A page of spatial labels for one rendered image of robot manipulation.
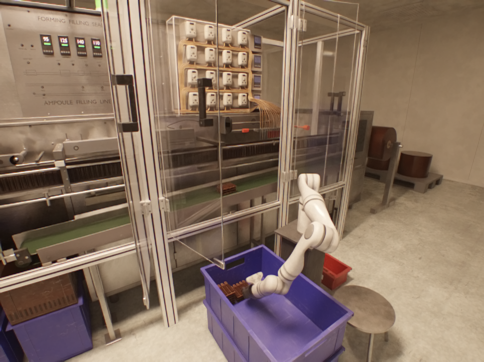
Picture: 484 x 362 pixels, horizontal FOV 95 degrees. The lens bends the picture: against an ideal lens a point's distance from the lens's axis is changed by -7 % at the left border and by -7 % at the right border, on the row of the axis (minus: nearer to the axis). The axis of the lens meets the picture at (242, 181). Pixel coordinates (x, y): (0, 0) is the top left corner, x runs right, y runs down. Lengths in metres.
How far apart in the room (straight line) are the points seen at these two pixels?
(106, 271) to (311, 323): 1.18
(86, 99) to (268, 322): 1.53
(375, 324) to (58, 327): 1.50
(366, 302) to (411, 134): 4.42
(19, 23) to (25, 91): 0.32
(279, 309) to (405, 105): 4.85
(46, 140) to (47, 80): 0.32
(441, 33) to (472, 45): 0.52
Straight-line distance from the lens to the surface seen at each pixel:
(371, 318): 1.42
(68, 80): 1.64
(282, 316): 1.35
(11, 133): 1.60
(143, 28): 1.13
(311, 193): 1.08
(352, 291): 1.53
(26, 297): 1.43
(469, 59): 5.40
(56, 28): 1.68
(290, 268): 0.98
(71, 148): 1.26
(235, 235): 1.92
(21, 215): 1.78
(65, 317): 1.51
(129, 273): 1.72
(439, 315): 2.02
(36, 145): 1.59
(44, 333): 1.56
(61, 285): 1.40
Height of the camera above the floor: 1.22
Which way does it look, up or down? 18 degrees down
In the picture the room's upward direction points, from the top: straight up
